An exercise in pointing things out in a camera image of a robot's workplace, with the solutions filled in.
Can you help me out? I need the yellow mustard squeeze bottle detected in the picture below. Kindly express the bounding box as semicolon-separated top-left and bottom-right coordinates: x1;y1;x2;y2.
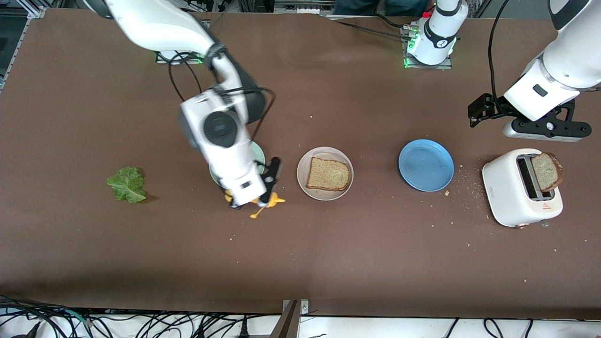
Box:
224;188;286;220

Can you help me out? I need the toasted bread slice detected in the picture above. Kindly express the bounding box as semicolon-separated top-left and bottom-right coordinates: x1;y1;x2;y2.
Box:
531;152;564;192
306;157;352;192

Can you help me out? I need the green lettuce leaf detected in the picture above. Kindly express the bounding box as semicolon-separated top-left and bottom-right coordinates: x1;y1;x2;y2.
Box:
106;167;147;204

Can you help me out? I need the mint green plate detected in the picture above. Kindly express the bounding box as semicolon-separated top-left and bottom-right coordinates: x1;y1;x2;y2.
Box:
209;141;266;188

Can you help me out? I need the beige plate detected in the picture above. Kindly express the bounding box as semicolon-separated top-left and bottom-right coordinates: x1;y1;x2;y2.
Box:
297;146;354;201

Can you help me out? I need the blue plate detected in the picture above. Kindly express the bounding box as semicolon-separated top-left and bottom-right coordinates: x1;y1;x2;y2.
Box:
398;139;455;192

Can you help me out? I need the white two-slot toaster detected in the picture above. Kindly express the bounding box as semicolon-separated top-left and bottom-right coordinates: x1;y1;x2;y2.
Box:
482;148;564;228

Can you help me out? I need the person in dark trousers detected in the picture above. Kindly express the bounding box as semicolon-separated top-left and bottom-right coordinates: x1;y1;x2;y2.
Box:
332;0;435;17

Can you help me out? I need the grey metal box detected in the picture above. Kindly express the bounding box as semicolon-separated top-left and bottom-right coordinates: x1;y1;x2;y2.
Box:
274;0;336;15

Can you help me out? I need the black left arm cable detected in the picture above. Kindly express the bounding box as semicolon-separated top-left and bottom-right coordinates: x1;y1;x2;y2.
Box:
487;0;511;101

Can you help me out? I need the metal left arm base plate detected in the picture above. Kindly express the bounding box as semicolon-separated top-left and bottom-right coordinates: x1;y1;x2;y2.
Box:
401;23;454;70

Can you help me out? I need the metal table edge bracket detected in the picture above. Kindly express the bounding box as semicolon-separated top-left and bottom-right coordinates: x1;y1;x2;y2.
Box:
270;299;310;338

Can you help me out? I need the thin black table cable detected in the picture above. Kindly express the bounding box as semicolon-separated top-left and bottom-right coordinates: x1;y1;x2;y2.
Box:
324;13;416;42

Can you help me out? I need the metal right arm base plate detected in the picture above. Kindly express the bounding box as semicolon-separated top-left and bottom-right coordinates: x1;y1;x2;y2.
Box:
156;49;207;65

